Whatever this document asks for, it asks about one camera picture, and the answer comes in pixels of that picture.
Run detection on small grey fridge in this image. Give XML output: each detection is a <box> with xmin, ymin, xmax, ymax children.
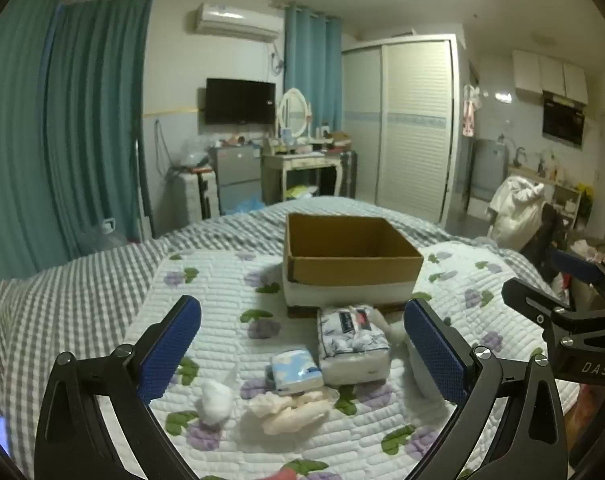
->
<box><xmin>208</xmin><ymin>144</ymin><xmax>264</xmax><ymax>216</ymax></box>

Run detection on black wall television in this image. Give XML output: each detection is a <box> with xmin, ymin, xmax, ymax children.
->
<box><xmin>205</xmin><ymin>78</ymin><xmax>277</xmax><ymax>126</ymax></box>

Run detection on white soft wad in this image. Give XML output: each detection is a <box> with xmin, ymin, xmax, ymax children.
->
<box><xmin>375</xmin><ymin>307</ymin><xmax>423</xmax><ymax>361</ymax></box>

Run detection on white oval mirror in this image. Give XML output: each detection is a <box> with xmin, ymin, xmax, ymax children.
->
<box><xmin>276</xmin><ymin>88</ymin><xmax>313</xmax><ymax>139</ymax></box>

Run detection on clear water jug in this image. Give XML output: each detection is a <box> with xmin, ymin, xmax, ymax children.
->
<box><xmin>79</xmin><ymin>217</ymin><xmax>128</xmax><ymax>257</ymax></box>

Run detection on dark suitcase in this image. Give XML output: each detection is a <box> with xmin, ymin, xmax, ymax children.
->
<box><xmin>339</xmin><ymin>149</ymin><xmax>358</xmax><ymax>199</ymax></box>

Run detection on white sliding wardrobe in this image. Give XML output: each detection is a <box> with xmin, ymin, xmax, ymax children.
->
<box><xmin>341</xmin><ymin>34</ymin><xmax>466</xmax><ymax>227</ymax></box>

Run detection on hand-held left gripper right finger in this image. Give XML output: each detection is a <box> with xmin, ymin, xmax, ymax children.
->
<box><xmin>403</xmin><ymin>298</ymin><xmax>569</xmax><ymax>480</ymax></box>

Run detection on cardboard box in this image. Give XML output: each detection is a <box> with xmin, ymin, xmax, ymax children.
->
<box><xmin>282</xmin><ymin>212</ymin><xmax>425</xmax><ymax>319</ymax></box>

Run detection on clear plastic bag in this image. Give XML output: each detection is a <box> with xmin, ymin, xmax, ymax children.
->
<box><xmin>179</xmin><ymin>137</ymin><xmax>211</xmax><ymax>169</ymax></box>

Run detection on cream dressing table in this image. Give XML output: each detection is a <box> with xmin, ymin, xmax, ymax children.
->
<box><xmin>261</xmin><ymin>149</ymin><xmax>344</xmax><ymax>207</ymax></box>

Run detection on grey washing machine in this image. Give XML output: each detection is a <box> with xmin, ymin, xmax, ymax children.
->
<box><xmin>469</xmin><ymin>137</ymin><xmax>513</xmax><ymax>202</ymax></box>

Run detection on large printed tissue pack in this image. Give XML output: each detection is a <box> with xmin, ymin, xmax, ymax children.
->
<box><xmin>316</xmin><ymin>304</ymin><xmax>391</xmax><ymax>386</ymax></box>

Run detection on white tissue ball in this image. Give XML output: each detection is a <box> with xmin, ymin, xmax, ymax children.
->
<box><xmin>196</xmin><ymin>366</ymin><xmax>240</xmax><ymax>425</ymax></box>

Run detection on pink hanging cloth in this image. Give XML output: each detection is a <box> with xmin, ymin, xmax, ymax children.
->
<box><xmin>461</xmin><ymin>85</ymin><xmax>483</xmax><ymax>137</ymax></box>

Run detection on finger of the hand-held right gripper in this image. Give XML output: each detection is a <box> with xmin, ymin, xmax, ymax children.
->
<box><xmin>551</xmin><ymin>248</ymin><xmax>605</xmax><ymax>306</ymax></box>
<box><xmin>501</xmin><ymin>277</ymin><xmax>574</xmax><ymax>333</ymax></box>

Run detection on black range hood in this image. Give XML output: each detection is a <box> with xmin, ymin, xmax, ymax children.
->
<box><xmin>541</xmin><ymin>91</ymin><xmax>587</xmax><ymax>147</ymax></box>

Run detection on floral quilted mat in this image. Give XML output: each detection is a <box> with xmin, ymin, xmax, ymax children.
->
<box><xmin>124</xmin><ymin>241</ymin><xmax>583</xmax><ymax>480</ymax></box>

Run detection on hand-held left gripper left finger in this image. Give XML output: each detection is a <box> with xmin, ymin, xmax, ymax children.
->
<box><xmin>34</xmin><ymin>295</ymin><xmax>203</xmax><ymax>480</ymax></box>

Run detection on black chair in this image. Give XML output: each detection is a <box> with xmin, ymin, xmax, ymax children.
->
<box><xmin>519</xmin><ymin>202</ymin><xmax>567</xmax><ymax>282</ymax></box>

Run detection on white air conditioner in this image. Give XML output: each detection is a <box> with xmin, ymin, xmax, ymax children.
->
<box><xmin>194</xmin><ymin>2</ymin><xmax>282</xmax><ymax>44</ymax></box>

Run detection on wide teal curtain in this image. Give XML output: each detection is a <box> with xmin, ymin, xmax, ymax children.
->
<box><xmin>0</xmin><ymin>0</ymin><xmax>156</xmax><ymax>282</ymax></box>

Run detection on small blue tissue pack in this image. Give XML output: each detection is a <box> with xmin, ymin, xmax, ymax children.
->
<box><xmin>271</xmin><ymin>349</ymin><xmax>325</xmax><ymax>392</ymax></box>

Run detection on narrow blue curtain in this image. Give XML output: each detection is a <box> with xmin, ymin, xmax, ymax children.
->
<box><xmin>282</xmin><ymin>2</ymin><xmax>344</xmax><ymax>134</ymax></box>

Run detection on blue plastic bag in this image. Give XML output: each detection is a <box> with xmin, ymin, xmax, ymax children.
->
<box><xmin>222</xmin><ymin>195</ymin><xmax>266</xmax><ymax>216</ymax></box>

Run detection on white suitcase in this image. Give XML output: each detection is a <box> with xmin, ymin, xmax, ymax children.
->
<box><xmin>174</xmin><ymin>167</ymin><xmax>221</xmax><ymax>224</ymax></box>

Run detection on cream kitchen shelf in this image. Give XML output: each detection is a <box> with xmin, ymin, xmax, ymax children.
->
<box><xmin>544</xmin><ymin>179</ymin><xmax>584</xmax><ymax>231</ymax></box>

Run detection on white wall cabinets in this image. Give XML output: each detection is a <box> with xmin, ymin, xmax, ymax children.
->
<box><xmin>512</xmin><ymin>50</ymin><xmax>589</xmax><ymax>106</ymax></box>

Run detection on cream cloth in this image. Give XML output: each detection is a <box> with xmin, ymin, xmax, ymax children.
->
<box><xmin>244</xmin><ymin>391</ymin><xmax>333</xmax><ymax>435</ymax></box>

